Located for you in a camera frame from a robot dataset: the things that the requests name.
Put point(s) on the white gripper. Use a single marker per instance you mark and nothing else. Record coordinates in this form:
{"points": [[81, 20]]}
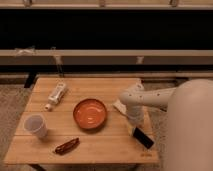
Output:
{"points": [[135, 117]]}

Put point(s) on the black eraser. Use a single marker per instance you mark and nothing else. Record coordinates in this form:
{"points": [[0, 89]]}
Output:
{"points": [[142, 138]]}

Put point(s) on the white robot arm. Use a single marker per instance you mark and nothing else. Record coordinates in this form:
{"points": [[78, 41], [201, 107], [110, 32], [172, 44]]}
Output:
{"points": [[189, 139]]}

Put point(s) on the white sponge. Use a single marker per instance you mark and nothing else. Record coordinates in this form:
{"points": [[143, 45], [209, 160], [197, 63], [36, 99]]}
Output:
{"points": [[120, 107]]}

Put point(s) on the orange bowl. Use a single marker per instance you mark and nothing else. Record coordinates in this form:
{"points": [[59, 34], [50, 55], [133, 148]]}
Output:
{"points": [[90, 114]]}

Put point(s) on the brown snack wrapper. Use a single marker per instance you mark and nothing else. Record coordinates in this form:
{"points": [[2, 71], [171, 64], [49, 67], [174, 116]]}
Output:
{"points": [[62, 149]]}

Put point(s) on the wooden table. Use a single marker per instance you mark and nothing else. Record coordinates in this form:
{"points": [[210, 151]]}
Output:
{"points": [[108, 144]]}

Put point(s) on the white tube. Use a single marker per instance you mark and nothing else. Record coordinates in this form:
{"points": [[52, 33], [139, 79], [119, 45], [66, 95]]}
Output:
{"points": [[56, 95]]}

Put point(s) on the white plastic cup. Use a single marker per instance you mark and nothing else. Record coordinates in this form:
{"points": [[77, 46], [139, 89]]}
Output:
{"points": [[35, 125]]}

